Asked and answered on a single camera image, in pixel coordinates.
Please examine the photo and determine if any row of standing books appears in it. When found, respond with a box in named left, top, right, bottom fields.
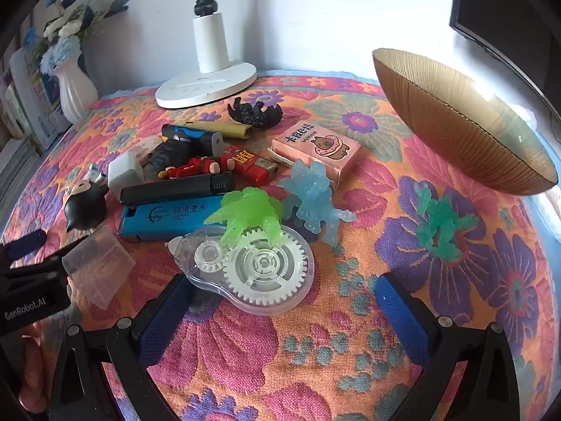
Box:
left=0, top=48, right=73, bottom=154

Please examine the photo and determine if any gold lighter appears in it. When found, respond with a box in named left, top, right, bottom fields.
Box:
left=175, top=120, right=254, bottom=140

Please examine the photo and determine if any green translucent toy figure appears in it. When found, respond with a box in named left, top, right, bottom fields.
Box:
left=204, top=186, right=285, bottom=248

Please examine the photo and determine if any light blue translucent toy figure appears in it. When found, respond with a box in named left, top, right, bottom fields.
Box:
left=278, top=160, right=358, bottom=246

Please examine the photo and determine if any white ribbed vase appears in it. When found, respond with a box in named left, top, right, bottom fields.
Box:
left=55, top=50, right=99, bottom=123

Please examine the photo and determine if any person's left hand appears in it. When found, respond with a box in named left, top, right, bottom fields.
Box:
left=20, top=342, right=55, bottom=413

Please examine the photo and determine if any clear correction tape dispenser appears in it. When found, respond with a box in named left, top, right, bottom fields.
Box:
left=169, top=223, right=315, bottom=315

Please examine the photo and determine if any white and pink eraser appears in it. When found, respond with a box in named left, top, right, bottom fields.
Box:
left=131, top=136, right=161, bottom=163

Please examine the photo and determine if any stack of magazines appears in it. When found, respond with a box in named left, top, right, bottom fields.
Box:
left=0, top=136, right=40, bottom=176

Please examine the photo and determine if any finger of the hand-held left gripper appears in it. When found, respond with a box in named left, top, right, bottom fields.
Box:
left=0, top=230, right=47, bottom=268
left=0, top=237, right=88, bottom=292

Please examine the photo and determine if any white charger plug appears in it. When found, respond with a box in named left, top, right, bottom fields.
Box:
left=107, top=153, right=145, bottom=195

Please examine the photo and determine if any white lamp base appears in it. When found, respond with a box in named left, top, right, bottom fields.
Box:
left=155, top=0, right=258, bottom=109

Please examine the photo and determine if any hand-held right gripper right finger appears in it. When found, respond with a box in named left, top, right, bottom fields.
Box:
left=374, top=272, right=520, bottom=421

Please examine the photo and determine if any teal translucent toy figure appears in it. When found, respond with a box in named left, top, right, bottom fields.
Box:
left=414, top=184, right=480, bottom=261

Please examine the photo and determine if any floral tablecloth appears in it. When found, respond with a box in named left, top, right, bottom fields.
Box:
left=0, top=69, right=557, bottom=421

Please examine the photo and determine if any black and blue torch lighter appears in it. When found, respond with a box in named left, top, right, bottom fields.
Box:
left=147, top=123, right=224, bottom=180

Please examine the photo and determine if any black dinosaur toy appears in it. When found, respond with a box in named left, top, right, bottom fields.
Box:
left=228, top=95, right=283, bottom=130

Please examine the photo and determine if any pink cartoon card box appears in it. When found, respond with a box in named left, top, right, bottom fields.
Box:
left=268, top=120, right=362, bottom=190

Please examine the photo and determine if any ribbed amber glass bowl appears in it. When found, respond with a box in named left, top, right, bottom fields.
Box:
left=372, top=47, right=557, bottom=196

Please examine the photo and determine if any red lighter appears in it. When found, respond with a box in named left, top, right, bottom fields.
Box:
left=221, top=148, right=279, bottom=185

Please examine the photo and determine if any black round figurine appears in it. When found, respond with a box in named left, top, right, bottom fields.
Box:
left=63, top=164, right=109, bottom=232

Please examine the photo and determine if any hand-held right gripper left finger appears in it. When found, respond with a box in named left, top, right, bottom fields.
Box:
left=48, top=272, right=196, bottom=421

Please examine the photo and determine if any clear plastic box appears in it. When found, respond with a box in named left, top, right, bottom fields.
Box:
left=61, top=223, right=136, bottom=310

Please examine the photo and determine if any red toy figure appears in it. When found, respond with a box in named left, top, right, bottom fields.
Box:
left=158, top=155, right=235, bottom=180

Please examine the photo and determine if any black monitor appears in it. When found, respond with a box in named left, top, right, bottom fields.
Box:
left=449, top=0, right=561, bottom=110

